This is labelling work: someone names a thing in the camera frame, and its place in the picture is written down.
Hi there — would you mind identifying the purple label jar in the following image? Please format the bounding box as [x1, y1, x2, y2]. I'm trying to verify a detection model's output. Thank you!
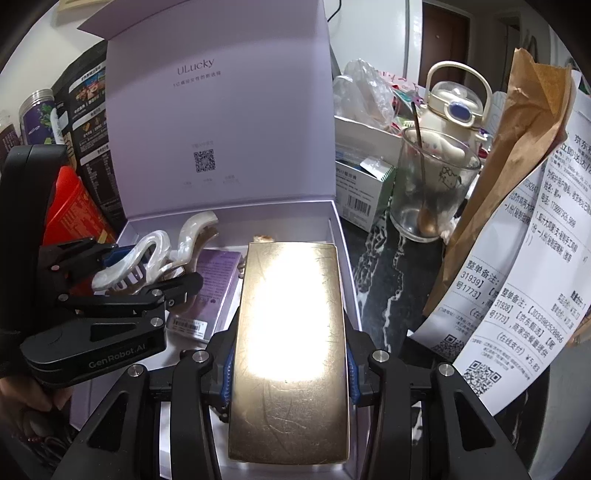
[18, 89, 61, 148]

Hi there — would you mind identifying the red canister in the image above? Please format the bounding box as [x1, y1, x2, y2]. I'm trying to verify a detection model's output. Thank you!
[44, 166, 118, 250]

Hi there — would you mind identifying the crumpled clear plastic bag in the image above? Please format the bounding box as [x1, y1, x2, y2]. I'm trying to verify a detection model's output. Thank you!
[332, 59, 399, 134]

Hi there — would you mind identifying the white green medicine box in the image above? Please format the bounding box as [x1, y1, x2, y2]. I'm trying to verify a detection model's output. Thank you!
[335, 159, 397, 232]

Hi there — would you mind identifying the person's left hand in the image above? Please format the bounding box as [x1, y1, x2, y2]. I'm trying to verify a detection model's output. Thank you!
[0, 376, 75, 444]

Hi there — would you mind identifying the white fridge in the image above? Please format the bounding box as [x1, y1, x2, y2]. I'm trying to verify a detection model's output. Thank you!
[330, 0, 423, 88]

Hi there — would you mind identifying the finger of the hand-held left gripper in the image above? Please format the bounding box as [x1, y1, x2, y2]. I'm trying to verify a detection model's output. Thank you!
[58, 272, 205, 319]
[39, 237, 122, 289]

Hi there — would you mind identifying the lavender gift box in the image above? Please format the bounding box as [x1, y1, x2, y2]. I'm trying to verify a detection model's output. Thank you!
[69, 0, 384, 480]

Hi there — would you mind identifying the metal spoon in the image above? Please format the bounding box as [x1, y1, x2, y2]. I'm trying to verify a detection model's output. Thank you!
[411, 102, 439, 236]

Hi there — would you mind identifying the pearl wavy hair claw clip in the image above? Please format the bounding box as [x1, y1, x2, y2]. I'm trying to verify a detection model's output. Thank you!
[92, 210, 220, 294]

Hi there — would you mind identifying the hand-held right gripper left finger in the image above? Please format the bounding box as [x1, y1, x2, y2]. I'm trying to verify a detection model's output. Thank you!
[51, 318, 241, 480]

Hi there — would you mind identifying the brown paper bag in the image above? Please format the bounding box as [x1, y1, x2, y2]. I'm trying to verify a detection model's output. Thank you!
[422, 46, 573, 317]

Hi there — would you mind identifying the black snack bag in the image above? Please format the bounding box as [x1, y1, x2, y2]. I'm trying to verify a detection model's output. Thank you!
[51, 39, 125, 232]

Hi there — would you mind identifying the dark wooden door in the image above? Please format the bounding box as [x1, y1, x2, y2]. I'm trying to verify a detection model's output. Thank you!
[422, 0, 469, 88]

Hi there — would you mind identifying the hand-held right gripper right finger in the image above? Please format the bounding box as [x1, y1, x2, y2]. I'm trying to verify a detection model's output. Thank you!
[344, 323, 532, 480]

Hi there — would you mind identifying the small purple box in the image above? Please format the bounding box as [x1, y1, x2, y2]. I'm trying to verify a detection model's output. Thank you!
[167, 248, 245, 342]

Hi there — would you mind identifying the gold rectangular case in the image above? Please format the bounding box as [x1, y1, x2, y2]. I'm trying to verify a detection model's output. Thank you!
[228, 240, 350, 464]

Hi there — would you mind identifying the white printed receipt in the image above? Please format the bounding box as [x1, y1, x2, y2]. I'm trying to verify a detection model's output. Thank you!
[455, 69, 591, 416]
[407, 152, 532, 365]

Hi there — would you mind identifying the clear glass cup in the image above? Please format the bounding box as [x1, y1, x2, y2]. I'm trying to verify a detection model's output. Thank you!
[389, 127, 482, 243]

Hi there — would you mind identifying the white open carton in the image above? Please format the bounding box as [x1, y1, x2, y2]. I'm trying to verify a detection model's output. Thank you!
[333, 114, 402, 167]

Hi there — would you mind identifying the cream water bottle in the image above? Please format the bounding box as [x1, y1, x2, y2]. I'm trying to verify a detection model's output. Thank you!
[422, 61, 494, 176]

